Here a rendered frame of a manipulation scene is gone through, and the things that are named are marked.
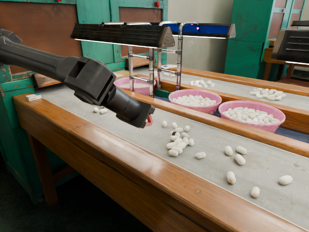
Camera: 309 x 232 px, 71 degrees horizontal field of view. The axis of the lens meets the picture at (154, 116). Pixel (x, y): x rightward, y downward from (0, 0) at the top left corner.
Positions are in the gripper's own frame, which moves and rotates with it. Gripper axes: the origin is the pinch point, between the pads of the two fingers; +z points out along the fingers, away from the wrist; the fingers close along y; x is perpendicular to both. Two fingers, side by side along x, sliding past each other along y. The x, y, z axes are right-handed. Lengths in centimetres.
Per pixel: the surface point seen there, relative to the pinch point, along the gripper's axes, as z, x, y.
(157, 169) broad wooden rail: 0.1, 11.1, -9.1
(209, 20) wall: 200, -208, 137
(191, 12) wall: 158, -185, 141
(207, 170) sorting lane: 10.4, 5.6, -18.0
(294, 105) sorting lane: 67, -43, -26
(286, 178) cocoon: 15.2, -1.1, -36.0
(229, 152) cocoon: 17.3, -2.6, -19.7
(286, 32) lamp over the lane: -1.3, -32.4, -26.8
